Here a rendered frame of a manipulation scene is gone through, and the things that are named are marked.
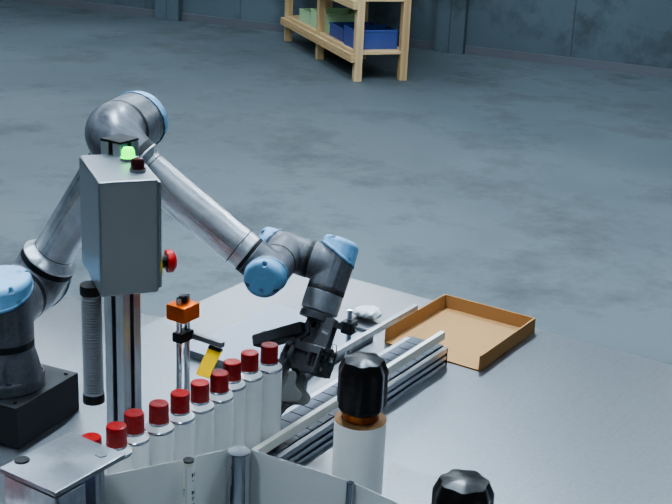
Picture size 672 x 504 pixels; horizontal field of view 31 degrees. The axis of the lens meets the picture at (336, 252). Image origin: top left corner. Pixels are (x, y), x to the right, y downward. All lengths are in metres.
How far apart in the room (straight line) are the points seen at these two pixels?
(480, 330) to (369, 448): 1.07
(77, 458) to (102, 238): 0.35
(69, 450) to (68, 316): 1.31
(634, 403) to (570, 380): 0.16
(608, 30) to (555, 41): 0.52
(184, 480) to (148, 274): 0.33
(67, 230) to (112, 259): 0.56
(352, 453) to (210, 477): 0.24
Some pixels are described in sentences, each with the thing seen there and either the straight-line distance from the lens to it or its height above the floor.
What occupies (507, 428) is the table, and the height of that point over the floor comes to 0.83.
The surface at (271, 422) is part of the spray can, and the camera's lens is 2.30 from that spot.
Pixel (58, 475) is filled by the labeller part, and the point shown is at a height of 1.14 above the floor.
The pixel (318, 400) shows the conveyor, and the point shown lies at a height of 0.88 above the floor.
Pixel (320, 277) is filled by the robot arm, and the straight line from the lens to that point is 2.32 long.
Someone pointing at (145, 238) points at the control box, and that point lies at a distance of 1.91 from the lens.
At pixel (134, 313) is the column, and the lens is 2.13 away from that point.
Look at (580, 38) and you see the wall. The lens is 11.78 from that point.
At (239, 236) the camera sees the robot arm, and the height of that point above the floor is 1.29.
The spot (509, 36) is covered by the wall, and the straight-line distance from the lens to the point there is 11.96.
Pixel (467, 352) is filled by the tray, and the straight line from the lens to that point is 2.90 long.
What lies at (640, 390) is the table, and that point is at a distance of 2.83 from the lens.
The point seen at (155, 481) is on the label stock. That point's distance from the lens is 1.91.
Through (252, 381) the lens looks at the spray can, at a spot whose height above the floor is 1.04.
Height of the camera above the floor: 1.99
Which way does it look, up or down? 19 degrees down
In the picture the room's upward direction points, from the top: 3 degrees clockwise
